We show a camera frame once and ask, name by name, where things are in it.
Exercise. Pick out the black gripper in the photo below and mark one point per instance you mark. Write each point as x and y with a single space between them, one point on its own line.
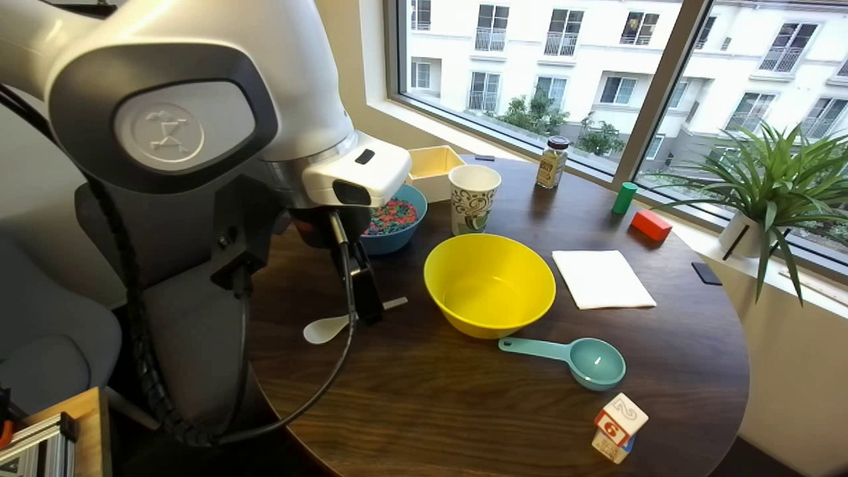
312 226

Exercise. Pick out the white plastic spoon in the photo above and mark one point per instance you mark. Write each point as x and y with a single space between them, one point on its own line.
323 330

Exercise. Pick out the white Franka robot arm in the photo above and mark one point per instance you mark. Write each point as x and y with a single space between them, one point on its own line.
201 81

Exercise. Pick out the blue bowl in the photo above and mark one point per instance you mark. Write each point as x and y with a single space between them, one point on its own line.
400 240

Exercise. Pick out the yellow bowl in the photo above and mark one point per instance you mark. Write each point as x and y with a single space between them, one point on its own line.
487 288

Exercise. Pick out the printed paper cup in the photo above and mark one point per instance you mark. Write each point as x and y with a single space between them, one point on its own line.
471 203

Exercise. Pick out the teal measuring scoop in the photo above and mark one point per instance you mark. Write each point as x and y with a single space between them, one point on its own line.
591 362

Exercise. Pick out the colourful beads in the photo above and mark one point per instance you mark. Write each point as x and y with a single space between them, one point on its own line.
399 216

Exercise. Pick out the white wooden box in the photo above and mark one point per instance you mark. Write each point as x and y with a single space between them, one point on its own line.
436 167

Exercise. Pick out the dark grey sofa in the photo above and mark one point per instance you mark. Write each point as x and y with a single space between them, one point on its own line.
193 345

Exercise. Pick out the white paper napkin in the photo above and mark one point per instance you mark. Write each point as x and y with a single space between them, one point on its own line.
601 280

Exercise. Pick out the green block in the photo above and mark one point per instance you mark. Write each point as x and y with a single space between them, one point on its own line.
624 200

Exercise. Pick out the small white printed cube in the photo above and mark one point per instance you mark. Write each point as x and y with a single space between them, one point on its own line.
618 428

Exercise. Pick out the red block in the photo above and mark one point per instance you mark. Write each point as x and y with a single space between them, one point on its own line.
649 226

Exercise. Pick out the grey chair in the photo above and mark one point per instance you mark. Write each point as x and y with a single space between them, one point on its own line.
54 336

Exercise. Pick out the black table edge pad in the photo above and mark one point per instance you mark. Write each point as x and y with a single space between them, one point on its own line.
705 273

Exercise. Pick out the white plant pot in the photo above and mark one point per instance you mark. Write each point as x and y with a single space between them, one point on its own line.
736 240

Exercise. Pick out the green potted plant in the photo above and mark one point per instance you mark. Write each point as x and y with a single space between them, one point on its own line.
777 177

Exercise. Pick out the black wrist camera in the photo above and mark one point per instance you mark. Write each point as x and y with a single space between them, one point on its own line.
247 235

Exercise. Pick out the grey window frame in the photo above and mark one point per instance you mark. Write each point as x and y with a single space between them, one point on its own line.
658 89

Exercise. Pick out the aluminium frame stand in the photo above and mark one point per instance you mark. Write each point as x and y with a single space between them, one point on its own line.
42 442

